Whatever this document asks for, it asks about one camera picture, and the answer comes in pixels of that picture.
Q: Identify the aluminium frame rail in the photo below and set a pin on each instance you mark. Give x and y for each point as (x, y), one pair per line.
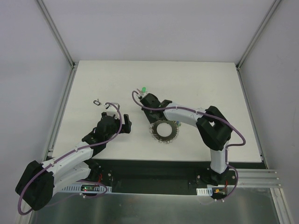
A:
(252, 70)
(68, 83)

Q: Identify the white cable duct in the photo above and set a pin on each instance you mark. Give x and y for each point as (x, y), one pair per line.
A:
(204, 191)
(86, 188)

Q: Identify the left aluminium frame rail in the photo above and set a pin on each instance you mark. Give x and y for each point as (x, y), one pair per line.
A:
(68, 83)

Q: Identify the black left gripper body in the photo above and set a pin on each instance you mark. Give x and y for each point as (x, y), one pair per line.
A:
(122, 126)

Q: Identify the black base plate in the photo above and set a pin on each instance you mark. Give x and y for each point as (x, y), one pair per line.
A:
(158, 177)

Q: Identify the left white cable duct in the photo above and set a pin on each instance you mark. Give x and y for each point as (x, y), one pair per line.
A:
(86, 188)

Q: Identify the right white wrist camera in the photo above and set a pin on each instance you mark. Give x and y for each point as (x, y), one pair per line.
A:
(142, 93)

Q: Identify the green tag silver key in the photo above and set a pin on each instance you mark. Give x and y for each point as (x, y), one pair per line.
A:
(142, 90)

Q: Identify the front aluminium rail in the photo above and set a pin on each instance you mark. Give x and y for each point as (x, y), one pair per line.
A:
(258, 178)

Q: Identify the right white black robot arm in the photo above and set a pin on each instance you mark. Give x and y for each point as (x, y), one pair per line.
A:
(211, 125)

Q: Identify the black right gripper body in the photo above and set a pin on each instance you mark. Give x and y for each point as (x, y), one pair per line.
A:
(149, 112)

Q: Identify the metal disc with key rings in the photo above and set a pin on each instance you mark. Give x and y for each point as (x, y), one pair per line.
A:
(164, 131)

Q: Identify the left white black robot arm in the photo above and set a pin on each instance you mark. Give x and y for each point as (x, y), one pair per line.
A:
(41, 181)

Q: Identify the right white cable duct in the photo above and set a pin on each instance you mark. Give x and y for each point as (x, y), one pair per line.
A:
(204, 191)

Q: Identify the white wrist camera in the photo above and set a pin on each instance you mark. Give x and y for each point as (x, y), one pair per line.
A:
(111, 106)
(142, 93)

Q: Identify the right aluminium frame rail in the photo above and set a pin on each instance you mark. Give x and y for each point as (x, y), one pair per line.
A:
(252, 70)

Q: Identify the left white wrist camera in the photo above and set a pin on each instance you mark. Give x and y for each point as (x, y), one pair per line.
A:
(111, 106)

